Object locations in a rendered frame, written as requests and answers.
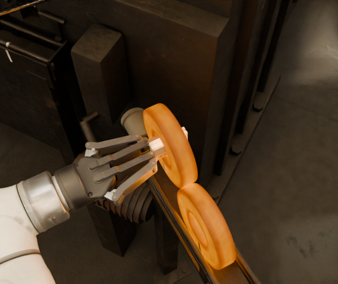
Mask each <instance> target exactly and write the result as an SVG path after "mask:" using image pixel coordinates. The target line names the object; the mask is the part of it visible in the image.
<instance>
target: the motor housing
mask: <svg viewBox="0 0 338 284"><path fill-rule="evenodd" d="M85 153H86V150H84V151H82V152H81V153H80V154H79V155H78V156H77V157H76V159H75V160H74V162H73V164H74V163H77V162H78V161H79V160H80V159H81V158H82V157H84V156H85ZM135 173H136V172H135ZM135 173H132V174H130V175H128V176H126V177H124V178H122V180H120V181H118V182H116V183H115V184H114V186H113V187H112V189H113V188H114V187H115V186H120V185H121V184H122V183H123V182H125V181H126V180H127V179H128V178H130V177H131V176H133V175H134V174H135ZM112 189H111V190H112ZM87 209H88V211H89V214H90V216H91V219H92V221H93V223H94V226H95V229H96V231H97V234H98V236H99V239H100V241H101V244H102V246H103V248H105V249H107V250H108V251H110V252H112V253H114V254H116V255H118V256H120V257H124V255H125V253H126V251H127V249H128V248H129V246H130V244H131V243H132V241H133V239H134V237H135V235H136V234H137V230H136V226H135V223H138V224H141V223H143V222H144V221H146V222H147V221H149V219H150V218H151V217H152V216H153V214H154V211H153V196H152V192H151V191H150V189H149V187H148V185H146V183H145V182H143V183H142V184H141V185H140V186H138V187H137V188H136V189H134V190H133V191H132V192H131V193H129V194H128V195H127V196H126V197H125V198H124V200H123V201H122V203H121V204H120V205H119V206H118V207H116V206H115V205H114V204H113V202H111V203H107V202H106V201H104V200H97V201H94V202H92V203H91V204H89V205H87Z"/></svg>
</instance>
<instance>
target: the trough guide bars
mask: <svg viewBox="0 0 338 284"><path fill-rule="evenodd" d="M148 181H149V182H150V184H151V186H152V187H153V189H154V191H155V193H156V194H157V196H158V198H159V200H160V201H161V203H162V204H163V206H164V208H165V209H166V211H167V213H168V215H169V216H170V218H171V220H172V222H173V223H174V225H175V227H176V228H177V230H178V231H179V233H180V235H181V237H182V238H183V240H184V242H185V244H186V245H187V247H188V249H189V250H190V252H191V253H192V255H193V257H194V259H195V260H196V262H197V264H198V266H199V276H200V278H201V279H202V281H203V283H204V284H206V283H208V282H209V284H220V283H219V281H218V279H217V278H216V276H215V275H214V273H213V271H212V270H211V268H210V266H209V265H208V263H207V261H206V260H205V258H204V257H203V255H202V253H201V252H200V250H199V248H198V247H197V245H196V243H195V241H194V240H193V238H192V237H191V235H190V234H189V232H188V230H187V228H186V227H185V225H184V223H183V222H182V220H181V218H180V217H179V215H178V214H177V212H176V210H175V208H174V207H173V205H172V204H171V202H170V200H169V198H168V197H167V195H166V194H165V192H164V190H163V189H162V187H161V185H160V184H159V182H158V181H157V179H156V177H155V176H154V174H153V175H152V176H151V177H150V178H148V179H147V180H146V181H145V183H146V185H147V183H148ZM234 245H235V250H236V259H235V262H236V263H237V265H238V267H239V268H240V270H241V271H242V273H243V274H244V276H245V277H246V279H247V281H248V282H249V284H262V283H261V282H260V280H259V279H258V277H257V276H256V274H255V273H254V271H253V270H252V268H251V267H250V265H249V264H248V262H247V261H246V259H245V258H244V256H243V253H242V252H241V250H240V249H239V248H238V246H237V244H235V243H234Z"/></svg>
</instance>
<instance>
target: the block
mask: <svg viewBox="0 0 338 284"><path fill-rule="evenodd" d="M71 57H72V61H73V65H74V68H75V71H76V75H77V79H78V83H79V85H80V90H81V93H82V97H83V100H84V104H85V108H86V112H87V114H89V113H91V112H93V111H97V112H98V114H99V118H97V120H99V121H101V122H103V123H106V124H108V125H111V126H112V125H114V124H115V122H116V121H117V119H118V118H119V116H120V115H121V113H122V112H123V111H124V109H125V108H126V107H127V105H128V104H129V102H130V100H131V94H130V86H129V76H128V67H127V62H126V52H125V44H124V36H123V35H122V33H120V32H118V31H116V30H114V29H111V28H108V27H106V26H103V25H100V24H98V23H94V24H92V25H91V26H90V28H89V29H88V30H87V31H86V32H85V33H84V34H83V36H82V37H81V38H80V39H79V40H78V41H77V43H76V44H75V45H74V46H73V47H72V49H71Z"/></svg>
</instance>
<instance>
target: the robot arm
mask: <svg viewBox="0 0 338 284"><path fill-rule="evenodd" d="M85 147H86V153H85V156H84V157H82V158H81V159H80V160H79V161H78V162H77V163H74V164H70V165H68V166H65V167H63V168H61V169H59V170H57V171H55V173H54V176H51V174H50V173H49V172H48V171H45V172H42V173H40V174H38V175H36V176H34V177H32V178H30V179H27V180H25V181H21V182H20V183H18V184H16V185H13V186H11V187H7V188H0V284H56V283H55V281H54V279H53V276H52V274H51V272H50V270H49V269H48V267H47V266H46V264H45V262H44V260H43V258H42V256H41V253H40V251H39V247H38V242H37V237H36V235H38V234H40V233H41V232H45V231H46V230H48V229H49V228H51V227H54V226H56V225H58V224H60V223H62V222H64V221H66V220H68V219H69V218H70V215H69V210H72V211H77V210H79V209H81V208H83V207H85V206H87V205H89V204H91V203H92V202H94V201H97V200H104V199H107V200H109V201H111V202H113V204H114V205H115V206H116V207H118V206H119V205H120V204H121V203H122V201H123V200H124V198H125V197H126V196H127V195H128V194H129V193H131V192H132V191H133V190H134V189H136V188H137V187H138V186H140V185H141V184H142V183H143V182H145V181H146V180H147V179H148V178H150V177H151V176H152V175H153V174H155V173H156V172H157V161H158V160H159V159H160V158H163V157H165V156H167V155H168V154H167V152H166V150H165V147H164V145H163V143H162V142H161V140H160V138H159V137H158V135H156V136H154V137H152V138H150V139H147V138H146V137H144V138H142V137H141V135H140V134H133V135H128V136H124V137H119V138H116V139H111V140H107V141H103V142H99V143H95V142H87V143H86V144H85ZM149 150H150V152H148V151H149ZM116 151H119V152H117V153H115V154H112V155H111V154H109V155H107V156H105V157H103V158H99V157H97V155H102V154H108V153H112V152H116ZM146 152H148V153H146ZM144 153H145V154H144ZM142 154H143V155H142ZM137 156H139V157H137ZM131 159H132V160H131ZM130 160H131V161H130ZM121 164H122V165H121ZM119 165H120V166H119ZM135 172H136V173H135ZM132 173H135V174H134V175H133V176H131V177H130V178H128V179H127V180H126V181H125V182H123V183H122V184H121V185H120V186H119V187H118V188H117V189H113V190H112V191H111V189H112V187H113V186H114V184H115V183H116V182H118V181H120V180H122V178H124V177H126V176H128V175H130V174H132ZM110 191H111V192H110Z"/></svg>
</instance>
